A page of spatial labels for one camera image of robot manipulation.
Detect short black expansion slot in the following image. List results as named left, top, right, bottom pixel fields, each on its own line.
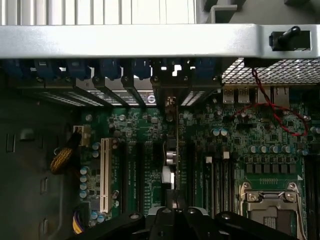
left=119, top=139, right=129, bottom=214

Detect black RAM slot white clips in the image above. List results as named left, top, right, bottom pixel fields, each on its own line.
left=222, top=151, right=232, bottom=216
left=204, top=156, right=216, bottom=218

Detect white PCI slot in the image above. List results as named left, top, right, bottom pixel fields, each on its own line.
left=99, top=137, right=113, bottom=214

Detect silver CPU socket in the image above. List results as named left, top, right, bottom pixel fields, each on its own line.
left=238, top=181, right=307, bottom=240

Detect green Dell motherboard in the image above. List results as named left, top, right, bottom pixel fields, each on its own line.
left=79, top=84, right=320, bottom=240

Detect white power connector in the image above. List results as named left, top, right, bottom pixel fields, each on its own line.
left=73, top=124, right=91, bottom=147

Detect silver rear port block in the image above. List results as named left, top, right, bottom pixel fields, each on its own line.
left=257, top=86, right=272, bottom=105
left=223, top=86, right=251, bottom=104
left=272, top=86, right=291, bottom=108

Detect blue slot latch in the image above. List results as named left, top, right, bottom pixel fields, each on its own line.
left=99, top=59, right=122, bottom=81
left=66, top=59, right=91, bottom=80
left=196, top=58, right=218, bottom=81
left=131, top=59, right=152, bottom=80
left=33, top=59, right=60, bottom=81

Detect open grey PC case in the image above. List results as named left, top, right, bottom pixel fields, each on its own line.
left=0, top=23, right=320, bottom=240

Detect purple yellow wire bundle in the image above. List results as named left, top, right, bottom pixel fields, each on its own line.
left=71, top=202, right=87, bottom=236

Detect yellow black braided wires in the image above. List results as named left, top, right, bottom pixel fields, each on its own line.
left=49, top=124, right=87, bottom=176

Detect red black switch wire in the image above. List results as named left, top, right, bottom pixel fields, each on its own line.
left=232, top=67, right=310, bottom=137

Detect black intrusion switch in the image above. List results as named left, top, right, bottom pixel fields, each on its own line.
left=243, top=25, right=313, bottom=69

